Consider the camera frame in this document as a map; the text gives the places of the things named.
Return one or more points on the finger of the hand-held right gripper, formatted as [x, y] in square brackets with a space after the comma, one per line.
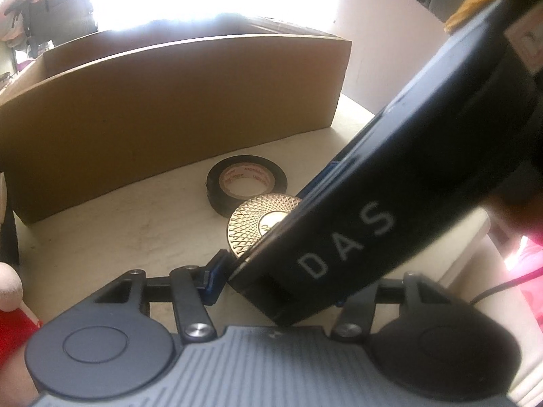
[326, 182]
[263, 282]

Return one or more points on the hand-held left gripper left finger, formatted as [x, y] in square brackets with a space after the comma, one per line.
[212, 280]

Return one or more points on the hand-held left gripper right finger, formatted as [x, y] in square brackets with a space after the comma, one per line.
[356, 313]

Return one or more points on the gold patterned disc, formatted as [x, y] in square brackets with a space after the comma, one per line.
[254, 224]

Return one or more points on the brown cardboard box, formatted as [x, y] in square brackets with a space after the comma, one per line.
[169, 110]

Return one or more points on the plush doll with red dress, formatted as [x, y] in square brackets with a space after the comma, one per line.
[10, 288]

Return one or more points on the cream desktop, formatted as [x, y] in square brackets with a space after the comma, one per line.
[127, 241]

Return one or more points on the black tape roll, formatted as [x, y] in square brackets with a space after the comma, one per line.
[218, 186]

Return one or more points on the pink floral clothing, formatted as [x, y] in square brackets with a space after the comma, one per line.
[526, 271]

